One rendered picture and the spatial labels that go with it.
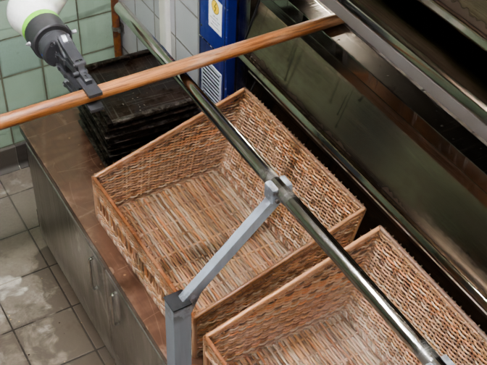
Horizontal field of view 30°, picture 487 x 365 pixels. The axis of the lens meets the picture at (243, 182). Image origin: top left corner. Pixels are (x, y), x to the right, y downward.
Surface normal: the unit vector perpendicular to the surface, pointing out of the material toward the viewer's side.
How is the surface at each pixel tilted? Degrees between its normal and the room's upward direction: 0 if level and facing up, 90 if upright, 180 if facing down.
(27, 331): 0
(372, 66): 0
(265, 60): 70
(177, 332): 90
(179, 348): 90
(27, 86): 90
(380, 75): 0
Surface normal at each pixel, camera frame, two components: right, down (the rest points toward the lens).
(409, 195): -0.80, 0.06
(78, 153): 0.04, -0.73
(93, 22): 0.51, 0.60
